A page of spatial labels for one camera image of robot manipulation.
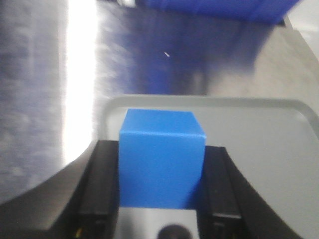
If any grey metal tray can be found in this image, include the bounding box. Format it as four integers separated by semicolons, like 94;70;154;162
99;95;319;239

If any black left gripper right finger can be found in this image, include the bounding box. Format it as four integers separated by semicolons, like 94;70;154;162
196;146;300;239

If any right blue plastic bin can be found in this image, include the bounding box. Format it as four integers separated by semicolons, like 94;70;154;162
144;0;298;24

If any blue cube block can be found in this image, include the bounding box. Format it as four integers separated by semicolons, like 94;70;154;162
119;109;206;210

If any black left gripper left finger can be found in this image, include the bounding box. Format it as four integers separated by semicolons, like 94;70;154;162
0;140;120;239

